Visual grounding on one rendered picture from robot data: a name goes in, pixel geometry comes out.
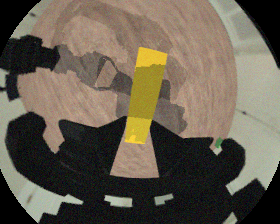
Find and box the yellow bar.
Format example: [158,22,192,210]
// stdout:
[125,47,168,144]

